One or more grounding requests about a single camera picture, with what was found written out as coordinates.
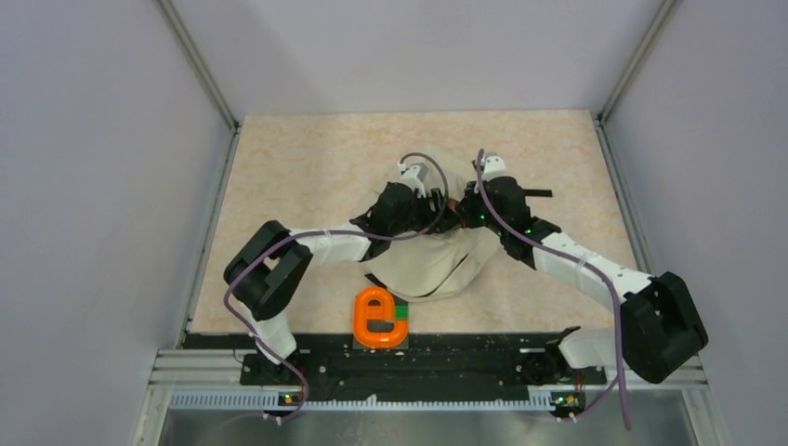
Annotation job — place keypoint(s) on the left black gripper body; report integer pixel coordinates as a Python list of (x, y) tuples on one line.
[(419, 216)]

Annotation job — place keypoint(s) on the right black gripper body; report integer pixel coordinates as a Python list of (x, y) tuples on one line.
[(477, 215)]

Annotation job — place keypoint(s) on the cream canvas student bag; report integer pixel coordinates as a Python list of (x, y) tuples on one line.
[(438, 265)]

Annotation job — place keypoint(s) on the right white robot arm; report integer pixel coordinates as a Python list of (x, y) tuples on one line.
[(656, 326)]

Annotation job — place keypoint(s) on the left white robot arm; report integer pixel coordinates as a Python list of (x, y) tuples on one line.
[(263, 277)]

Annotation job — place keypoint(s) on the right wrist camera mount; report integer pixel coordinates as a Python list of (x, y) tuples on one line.
[(492, 166)]

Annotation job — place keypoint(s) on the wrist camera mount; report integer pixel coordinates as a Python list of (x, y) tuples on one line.
[(492, 166), (413, 176)]

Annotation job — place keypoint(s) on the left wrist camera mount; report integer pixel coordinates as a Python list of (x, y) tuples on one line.
[(413, 176)]

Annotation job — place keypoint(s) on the orange ring toy on bricks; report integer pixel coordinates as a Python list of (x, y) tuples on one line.
[(380, 320)]

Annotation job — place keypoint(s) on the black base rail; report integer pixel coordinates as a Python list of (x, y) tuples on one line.
[(430, 368)]

